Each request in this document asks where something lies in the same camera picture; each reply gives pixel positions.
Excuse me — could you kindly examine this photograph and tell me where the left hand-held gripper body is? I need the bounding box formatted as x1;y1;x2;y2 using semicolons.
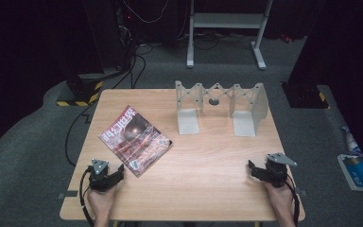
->
88;158;115;193

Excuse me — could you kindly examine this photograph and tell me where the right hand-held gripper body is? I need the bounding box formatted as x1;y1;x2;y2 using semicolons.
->
262;152;299;189

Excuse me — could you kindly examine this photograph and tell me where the red science fiction magazine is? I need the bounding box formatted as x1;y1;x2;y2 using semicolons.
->
98;105;173;178

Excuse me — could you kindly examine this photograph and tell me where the white expandable bookend rack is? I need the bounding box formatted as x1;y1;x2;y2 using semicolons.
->
174;79;269;138

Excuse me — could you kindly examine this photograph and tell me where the person's left hand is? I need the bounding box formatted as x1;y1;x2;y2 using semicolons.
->
86;183;120;219

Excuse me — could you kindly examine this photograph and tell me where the person's right hand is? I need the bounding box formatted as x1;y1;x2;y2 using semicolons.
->
262;179;295;216

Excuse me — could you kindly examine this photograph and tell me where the dark stand base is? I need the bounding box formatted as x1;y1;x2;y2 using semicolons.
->
281;81;331;110

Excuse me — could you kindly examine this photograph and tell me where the black yellow striped stand base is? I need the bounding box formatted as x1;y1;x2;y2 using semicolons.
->
56;73;105;108

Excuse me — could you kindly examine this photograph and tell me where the blue and white packet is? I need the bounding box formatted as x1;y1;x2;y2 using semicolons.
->
337;153;363;193

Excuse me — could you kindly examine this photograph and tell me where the small red object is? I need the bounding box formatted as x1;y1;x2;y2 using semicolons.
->
279;33;295;44

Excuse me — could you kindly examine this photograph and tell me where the black computer tower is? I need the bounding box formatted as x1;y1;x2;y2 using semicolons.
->
81;0;140;71

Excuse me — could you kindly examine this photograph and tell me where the white metal stand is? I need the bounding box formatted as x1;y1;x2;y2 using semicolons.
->
185;0;274;71

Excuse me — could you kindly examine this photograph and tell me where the left hand-held gripper black cable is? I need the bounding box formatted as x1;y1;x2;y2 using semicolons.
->
78;166;95;227

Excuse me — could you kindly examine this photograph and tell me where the hand-held gripper black cable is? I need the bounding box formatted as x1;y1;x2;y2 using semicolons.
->
285;175;302;227
78;166;95;227

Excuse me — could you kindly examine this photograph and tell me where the right hand-held gripper black cable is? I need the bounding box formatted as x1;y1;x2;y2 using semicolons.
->
285;175;302;227

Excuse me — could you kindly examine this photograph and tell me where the black floor cable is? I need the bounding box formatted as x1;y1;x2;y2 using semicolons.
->
64;103;99;167

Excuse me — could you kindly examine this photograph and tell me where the bundle of black cables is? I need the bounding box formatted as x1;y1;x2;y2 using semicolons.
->
111;43;155;90

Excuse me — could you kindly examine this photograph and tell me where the thin white cable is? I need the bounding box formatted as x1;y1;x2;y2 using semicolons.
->
122;0;170;25

